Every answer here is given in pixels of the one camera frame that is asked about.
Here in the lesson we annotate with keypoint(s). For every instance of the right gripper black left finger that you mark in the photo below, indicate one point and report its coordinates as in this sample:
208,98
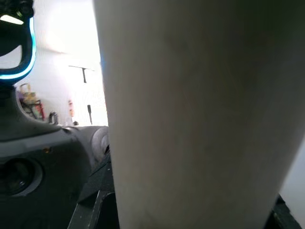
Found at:
104,212

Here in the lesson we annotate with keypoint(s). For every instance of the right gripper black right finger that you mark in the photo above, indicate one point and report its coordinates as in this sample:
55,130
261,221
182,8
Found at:
283,217

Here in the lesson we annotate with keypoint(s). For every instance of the white plastic table leg tube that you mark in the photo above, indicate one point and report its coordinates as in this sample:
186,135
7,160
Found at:
190,119

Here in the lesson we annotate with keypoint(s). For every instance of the dark grey robot torso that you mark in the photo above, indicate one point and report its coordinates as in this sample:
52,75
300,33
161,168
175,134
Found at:
35,148

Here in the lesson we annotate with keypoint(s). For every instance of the red metal rack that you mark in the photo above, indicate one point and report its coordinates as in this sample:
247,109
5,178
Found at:
31,100

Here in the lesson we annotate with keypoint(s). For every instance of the black robot head blue light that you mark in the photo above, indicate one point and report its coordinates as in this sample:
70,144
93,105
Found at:
26,59

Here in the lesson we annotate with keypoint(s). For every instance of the black T-shaped wall bracket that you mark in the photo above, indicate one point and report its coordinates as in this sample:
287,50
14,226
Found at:
84,74

